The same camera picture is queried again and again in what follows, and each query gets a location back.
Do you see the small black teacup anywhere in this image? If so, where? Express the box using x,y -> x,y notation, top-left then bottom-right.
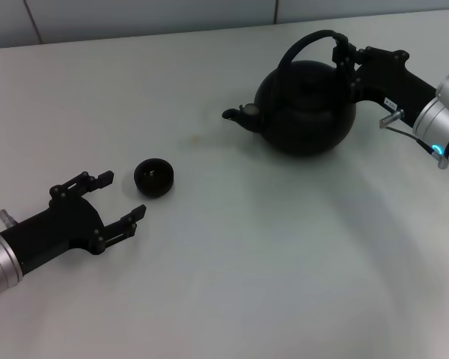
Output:
133,158 -> 175,198

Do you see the silver right gripper cable plug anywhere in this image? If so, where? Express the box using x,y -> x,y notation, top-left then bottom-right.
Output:
379,108 -> 437,154

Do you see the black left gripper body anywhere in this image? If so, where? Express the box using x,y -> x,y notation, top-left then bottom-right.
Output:
0,197 -> 106,276

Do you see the black round teapot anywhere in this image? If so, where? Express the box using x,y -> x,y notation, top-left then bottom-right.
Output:
222,30 -> 358,157

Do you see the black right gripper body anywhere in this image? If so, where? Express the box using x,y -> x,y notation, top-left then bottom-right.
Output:
353,54 -> 438,121

